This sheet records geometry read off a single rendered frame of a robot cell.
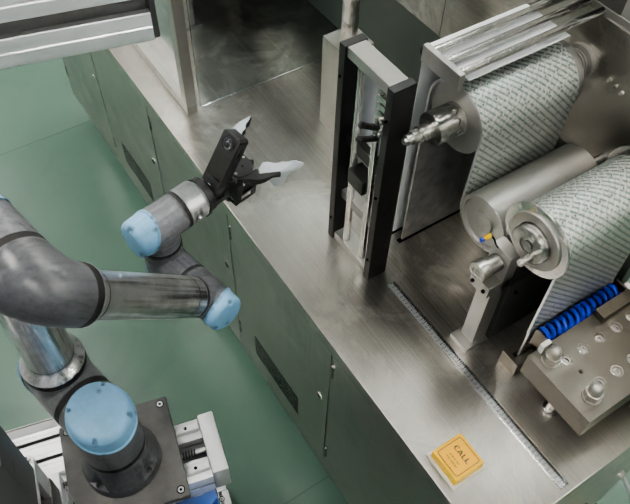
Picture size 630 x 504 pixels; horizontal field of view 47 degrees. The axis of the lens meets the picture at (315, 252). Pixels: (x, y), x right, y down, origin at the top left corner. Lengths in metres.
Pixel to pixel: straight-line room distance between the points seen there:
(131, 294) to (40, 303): 0.16
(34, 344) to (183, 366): 1.32
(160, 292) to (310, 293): 0.51
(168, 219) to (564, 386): 0.78
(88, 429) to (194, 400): 1.18
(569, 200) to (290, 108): 0.93
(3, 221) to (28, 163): 2.23
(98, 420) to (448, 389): 0.68
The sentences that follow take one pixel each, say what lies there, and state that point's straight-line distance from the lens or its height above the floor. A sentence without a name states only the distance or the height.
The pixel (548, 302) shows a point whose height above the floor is 1.12.
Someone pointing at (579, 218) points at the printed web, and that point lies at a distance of 1.29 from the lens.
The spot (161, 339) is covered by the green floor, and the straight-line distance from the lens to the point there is 2.62.
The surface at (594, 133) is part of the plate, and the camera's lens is 1.60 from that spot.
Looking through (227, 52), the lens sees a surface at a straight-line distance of 1.96.
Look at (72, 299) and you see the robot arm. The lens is 1.04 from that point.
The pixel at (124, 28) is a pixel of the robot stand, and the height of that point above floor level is 2.00.
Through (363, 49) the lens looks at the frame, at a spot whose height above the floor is 1.44.
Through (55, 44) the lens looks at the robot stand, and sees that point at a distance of 0.41.
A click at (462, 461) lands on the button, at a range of 1.43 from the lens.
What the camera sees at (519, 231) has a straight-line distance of 1.30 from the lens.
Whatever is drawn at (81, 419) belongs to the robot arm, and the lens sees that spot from 1.35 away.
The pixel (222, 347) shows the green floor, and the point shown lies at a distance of 2.58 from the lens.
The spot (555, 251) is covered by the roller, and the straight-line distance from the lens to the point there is 1.28.
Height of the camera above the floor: 2.23
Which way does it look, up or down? 53 degrees down
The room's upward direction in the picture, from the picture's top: 2 degrees clockwise
